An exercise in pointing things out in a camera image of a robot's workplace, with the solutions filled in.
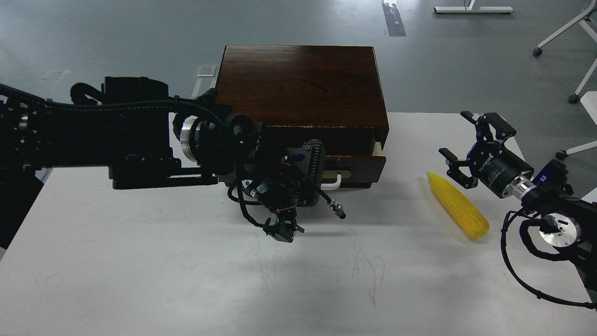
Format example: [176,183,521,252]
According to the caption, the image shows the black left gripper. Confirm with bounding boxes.
[237,140,327,243]

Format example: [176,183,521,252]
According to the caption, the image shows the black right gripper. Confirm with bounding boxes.
[439,111,535,198]

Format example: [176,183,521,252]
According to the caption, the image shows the yellow corn cob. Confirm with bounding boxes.
[426,171,490,239]

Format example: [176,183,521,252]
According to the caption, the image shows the wooden drawer with white handle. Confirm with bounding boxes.
[320,142,386,190]

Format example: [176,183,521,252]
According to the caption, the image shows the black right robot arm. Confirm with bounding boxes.
[439,111,596,291]

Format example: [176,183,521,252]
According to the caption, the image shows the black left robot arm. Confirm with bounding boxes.
[1,77,346,243]

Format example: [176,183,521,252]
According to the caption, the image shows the white table foot bar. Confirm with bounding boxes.
[433,0,514,14]

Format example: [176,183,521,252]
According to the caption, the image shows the dark wooden cabinet box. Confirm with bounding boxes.
[215,45,389,156]

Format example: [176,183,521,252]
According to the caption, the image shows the white chair leg frame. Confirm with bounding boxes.
[533,0,597,104]

